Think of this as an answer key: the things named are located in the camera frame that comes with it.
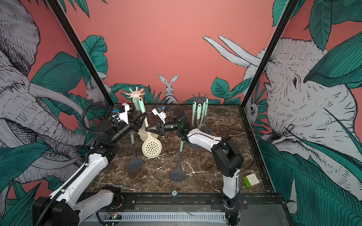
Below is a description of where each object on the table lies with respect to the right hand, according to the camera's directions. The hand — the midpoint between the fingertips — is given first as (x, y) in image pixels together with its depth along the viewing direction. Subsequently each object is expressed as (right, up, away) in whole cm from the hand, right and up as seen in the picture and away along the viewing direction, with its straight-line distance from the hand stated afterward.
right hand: (147, 130), depth 71 cm
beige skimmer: (-2, -1, -2) cm, 3 cm away
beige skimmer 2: (+1, -10, +2) cm, 10 cm away
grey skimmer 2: (+15, -28, +13) cm, 35 cm away
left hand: (-1, +9, -1) cm, 10 cm away
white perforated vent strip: (+6, -44, -1) cm, 45 cm away
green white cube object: (+56, -29, +7) cm, 63 cm away
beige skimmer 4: (+24, +10, +1) cm, 26 cm away
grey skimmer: (-12, -23, +15) cm, 30 cm away
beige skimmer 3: (+29, +1, +12) cm, 31 cm away
